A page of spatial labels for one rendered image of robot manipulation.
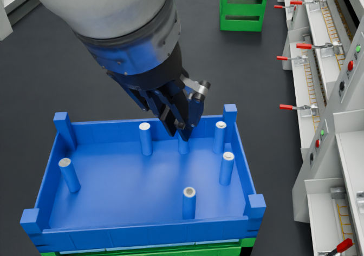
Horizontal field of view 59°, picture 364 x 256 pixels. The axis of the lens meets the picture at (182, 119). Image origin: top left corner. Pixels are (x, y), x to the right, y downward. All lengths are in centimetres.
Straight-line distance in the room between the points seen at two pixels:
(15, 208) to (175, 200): 57
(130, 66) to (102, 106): 91
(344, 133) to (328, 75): 19
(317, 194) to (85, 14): 68
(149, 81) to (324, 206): 56
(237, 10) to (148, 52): 135
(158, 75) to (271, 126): 83
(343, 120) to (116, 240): 44
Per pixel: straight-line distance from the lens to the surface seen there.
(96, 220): 50
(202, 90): 35
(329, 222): 76
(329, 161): 72
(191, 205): 45
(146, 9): 24
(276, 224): 89
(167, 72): 32
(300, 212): 87
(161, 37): 27
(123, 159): 56
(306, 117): 98
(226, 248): 50
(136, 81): 31
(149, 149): 55
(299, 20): 130
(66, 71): 141
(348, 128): 66
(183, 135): 49
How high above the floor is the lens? 75
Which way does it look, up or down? 43 degrees down
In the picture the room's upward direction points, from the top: straight up
